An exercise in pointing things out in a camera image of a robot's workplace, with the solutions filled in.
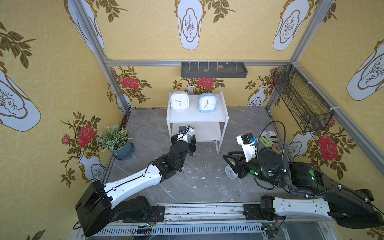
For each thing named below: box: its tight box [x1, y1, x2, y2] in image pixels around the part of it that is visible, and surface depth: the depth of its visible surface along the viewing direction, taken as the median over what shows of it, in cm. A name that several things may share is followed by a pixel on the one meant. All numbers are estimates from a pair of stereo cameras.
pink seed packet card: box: [259, 131, 283, 152], surface depth 106 cm
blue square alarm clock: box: [198, 93, 218, 113], surface depth 72 cm
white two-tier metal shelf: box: [166, 91, 229, 154], surface depth 75 cm
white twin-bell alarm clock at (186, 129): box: [178, 124, 195, 143], surface depth 76 cm
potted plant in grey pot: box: [97, 124, 135, 161], surface depth 85 cm
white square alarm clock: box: [170, 91, 190, 111], surface depth 73 cm
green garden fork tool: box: [259, 135, 282, 154], surface depth 102 cm
